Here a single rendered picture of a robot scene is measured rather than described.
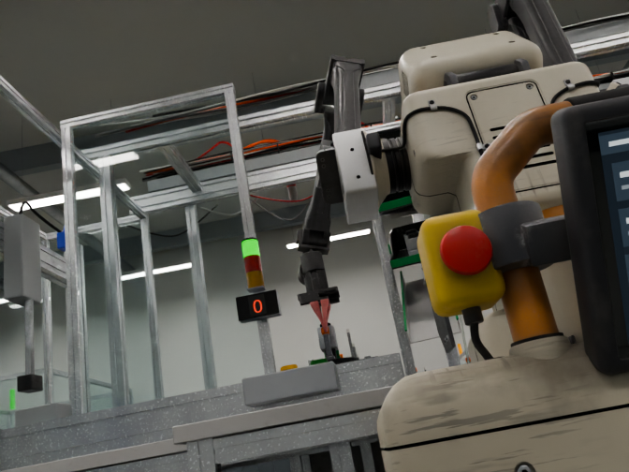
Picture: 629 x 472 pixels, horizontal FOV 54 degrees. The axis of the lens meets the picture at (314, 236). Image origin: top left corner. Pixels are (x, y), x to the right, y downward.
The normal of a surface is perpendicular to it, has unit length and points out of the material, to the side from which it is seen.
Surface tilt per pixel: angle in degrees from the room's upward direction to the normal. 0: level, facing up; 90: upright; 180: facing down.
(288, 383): 90
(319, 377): 90
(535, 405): 90
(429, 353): 90
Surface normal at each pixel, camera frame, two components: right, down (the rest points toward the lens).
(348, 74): 0.15, -0.72
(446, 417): -0.07, -0.32
